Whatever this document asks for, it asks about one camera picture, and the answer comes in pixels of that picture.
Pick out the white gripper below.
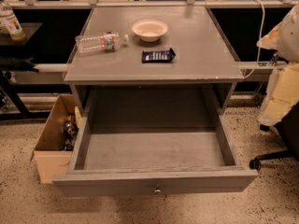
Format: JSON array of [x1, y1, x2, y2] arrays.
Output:
[[258, 63, 299, 126]]

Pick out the dark blue snack bar wrapper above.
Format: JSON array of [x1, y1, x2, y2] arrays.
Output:
[[142, 49, 176, 63]]

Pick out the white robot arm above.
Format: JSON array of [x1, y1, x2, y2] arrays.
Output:
[[257, 4, 299, 126]]

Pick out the open grey top drawer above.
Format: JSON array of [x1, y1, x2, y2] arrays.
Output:
[[53, 86, 258, 197]]

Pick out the black office chair base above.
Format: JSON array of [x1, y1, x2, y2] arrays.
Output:
[[249, 103, 299, 170]]

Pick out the grey wooden cabinet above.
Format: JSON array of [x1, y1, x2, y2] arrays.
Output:
[[64, 7, 243, 110]]

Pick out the clear plastic water bottle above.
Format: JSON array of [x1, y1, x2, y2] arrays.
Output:
[[75, 32, 129, 53]]

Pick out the items inside cardboard box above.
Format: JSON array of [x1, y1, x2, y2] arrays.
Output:
[[64, 106, 81, 151]]

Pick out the cardboard box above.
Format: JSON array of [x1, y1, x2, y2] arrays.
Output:
[[33, 94, 80, 184]]

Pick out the dark side table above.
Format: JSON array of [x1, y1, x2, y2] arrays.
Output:
[[0, 22, 49, 120]]

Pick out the green labelled bottle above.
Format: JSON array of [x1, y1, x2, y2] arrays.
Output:
[[0, 0, 26, 41]]

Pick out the white cable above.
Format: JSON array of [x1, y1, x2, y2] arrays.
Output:
[[243, 0, 266, 80]]

